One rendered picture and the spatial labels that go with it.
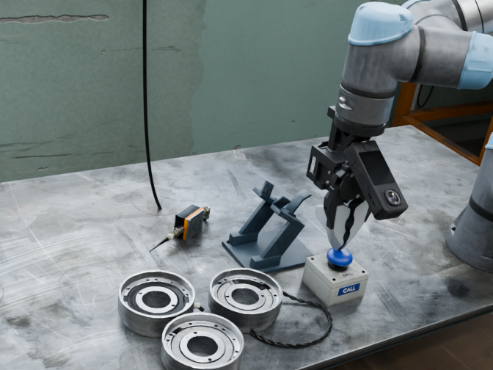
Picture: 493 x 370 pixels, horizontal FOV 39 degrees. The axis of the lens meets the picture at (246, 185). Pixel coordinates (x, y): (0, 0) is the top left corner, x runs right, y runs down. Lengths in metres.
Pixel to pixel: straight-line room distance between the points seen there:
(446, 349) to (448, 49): 0.71
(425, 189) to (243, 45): 1.48
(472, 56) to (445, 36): 0.04
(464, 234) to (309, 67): 1.86
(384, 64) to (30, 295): 0.58
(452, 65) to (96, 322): 0.58
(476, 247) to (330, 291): 0.31
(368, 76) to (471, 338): 0.75
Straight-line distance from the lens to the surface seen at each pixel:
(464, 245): 1.27
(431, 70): 0.95
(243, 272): 1.05
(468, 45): 0.96
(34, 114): 2.57
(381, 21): 0.91
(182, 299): 0.99
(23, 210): 1.23
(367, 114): 0.95
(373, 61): 0.92
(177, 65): 2.69
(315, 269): 1.07
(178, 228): 1.14
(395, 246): 1.26
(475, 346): 1.52
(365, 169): 0.96
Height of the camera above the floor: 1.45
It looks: 29 degrees down
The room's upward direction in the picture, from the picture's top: 8 degrees clockwise
